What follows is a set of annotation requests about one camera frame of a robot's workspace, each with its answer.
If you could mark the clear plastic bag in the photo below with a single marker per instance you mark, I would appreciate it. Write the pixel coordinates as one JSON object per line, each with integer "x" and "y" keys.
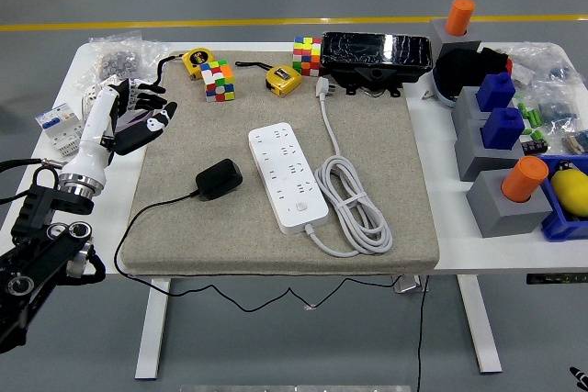
{"x": 537, "y": 59}

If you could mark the white wall socket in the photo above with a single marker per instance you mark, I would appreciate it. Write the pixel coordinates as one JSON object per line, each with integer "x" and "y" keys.
{"x": 89, "y": 98}

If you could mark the small metal part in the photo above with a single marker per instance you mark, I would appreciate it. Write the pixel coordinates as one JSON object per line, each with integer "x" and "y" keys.
{"x": 428, "y": 95}

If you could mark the orange cylinder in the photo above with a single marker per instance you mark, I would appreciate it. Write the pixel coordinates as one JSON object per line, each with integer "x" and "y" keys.
{"x": 523, "y": 178}
{"x": 460, "y": 18}

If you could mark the small black box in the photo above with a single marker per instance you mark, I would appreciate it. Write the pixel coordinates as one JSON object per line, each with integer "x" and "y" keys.
{"x": 533, "y": 146}

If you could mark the yellow tape measure square label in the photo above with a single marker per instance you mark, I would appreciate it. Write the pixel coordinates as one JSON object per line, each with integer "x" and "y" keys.
{"x": 282, "y": 82}

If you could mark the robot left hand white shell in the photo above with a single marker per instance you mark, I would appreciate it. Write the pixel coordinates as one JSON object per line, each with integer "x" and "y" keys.
{"x": 94, "y": 135}

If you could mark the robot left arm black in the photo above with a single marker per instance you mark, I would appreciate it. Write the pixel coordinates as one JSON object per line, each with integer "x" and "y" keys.
{"x": 32, "y": 249}

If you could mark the single colourful puzzle cube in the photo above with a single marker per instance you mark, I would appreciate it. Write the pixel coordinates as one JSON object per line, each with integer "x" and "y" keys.
{"x": 218, "y": 82}

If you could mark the plastic bag of brown parts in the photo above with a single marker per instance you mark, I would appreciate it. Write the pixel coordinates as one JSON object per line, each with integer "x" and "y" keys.
{"x": 578, "y": 142}

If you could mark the blue block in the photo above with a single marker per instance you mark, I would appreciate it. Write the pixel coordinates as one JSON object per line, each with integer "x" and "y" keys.
{"x": 502, "y": 130}
{"x": 495, "y": 92}

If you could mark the plastic bag of metal nuts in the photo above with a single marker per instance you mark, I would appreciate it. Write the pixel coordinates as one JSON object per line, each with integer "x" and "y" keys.
{"x": 117, "y": 61}

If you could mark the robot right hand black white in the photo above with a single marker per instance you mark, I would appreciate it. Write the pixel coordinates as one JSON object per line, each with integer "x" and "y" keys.
{"x": 580, "y": 377}

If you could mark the plastic bag of blue parts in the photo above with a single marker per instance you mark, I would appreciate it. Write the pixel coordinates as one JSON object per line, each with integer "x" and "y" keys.
{"x": 558, "y": 109}

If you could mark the grey-brown mat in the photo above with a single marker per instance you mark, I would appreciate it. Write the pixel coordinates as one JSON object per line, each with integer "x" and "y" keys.
{"x": 206, "y": 236}

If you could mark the white circuit breaker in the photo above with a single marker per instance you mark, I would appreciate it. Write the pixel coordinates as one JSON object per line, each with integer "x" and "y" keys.
{"x": 55, "y": 128}

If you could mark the white table leg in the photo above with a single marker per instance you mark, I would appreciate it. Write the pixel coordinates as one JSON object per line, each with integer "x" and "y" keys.
{"x": 480, "y": 328}
{"x": 151, "y": 328}

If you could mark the black cloth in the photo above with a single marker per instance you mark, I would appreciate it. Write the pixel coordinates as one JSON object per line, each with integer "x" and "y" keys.
{"x": 464, "y": 70}

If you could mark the blue plastic bin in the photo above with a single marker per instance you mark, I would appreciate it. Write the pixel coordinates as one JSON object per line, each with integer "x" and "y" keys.
{"x": 558, "y": 227}

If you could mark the white and blue bowl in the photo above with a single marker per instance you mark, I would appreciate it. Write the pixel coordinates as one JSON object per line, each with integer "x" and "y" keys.
{"x": 444, "y": 96}

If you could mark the black device with cracked screen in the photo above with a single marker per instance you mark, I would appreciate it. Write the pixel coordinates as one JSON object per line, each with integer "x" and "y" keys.
{"x": 367, "y": 50}

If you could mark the grey block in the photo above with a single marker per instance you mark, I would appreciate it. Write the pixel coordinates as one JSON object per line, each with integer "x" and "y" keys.
{"x": 464, "y": 107}
{"x": 441, "y": 38}
{"x": 505, "y": 222}
{"x": 473, "y": 158}

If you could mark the yellow toy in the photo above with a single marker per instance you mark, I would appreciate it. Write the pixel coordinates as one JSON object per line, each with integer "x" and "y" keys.
{"x": 572, "y": 190}

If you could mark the green cylinder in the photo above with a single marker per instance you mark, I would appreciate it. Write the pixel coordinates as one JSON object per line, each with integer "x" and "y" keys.
{"x": 523, "y": 110}
{"x": 534, "y": 118}

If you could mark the yellow tape measure round label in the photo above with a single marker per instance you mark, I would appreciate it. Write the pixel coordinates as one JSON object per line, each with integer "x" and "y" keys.
{"x": 196, "y": 59}

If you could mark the tall colourful puzzle cube stack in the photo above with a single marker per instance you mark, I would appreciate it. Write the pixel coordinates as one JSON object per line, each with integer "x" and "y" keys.
{"x": 307, "y": 57}

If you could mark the black table control panel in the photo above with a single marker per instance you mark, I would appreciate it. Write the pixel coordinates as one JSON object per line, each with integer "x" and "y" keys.
{"x": 556, "y": 278}

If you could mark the silver bracket under table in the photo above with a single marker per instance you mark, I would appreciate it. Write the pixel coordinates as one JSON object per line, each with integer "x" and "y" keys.
{"x": 409, "y": 284}

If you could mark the white power strip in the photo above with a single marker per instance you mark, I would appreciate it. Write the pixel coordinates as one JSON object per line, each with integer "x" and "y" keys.
{"x": 287, "y": 176}

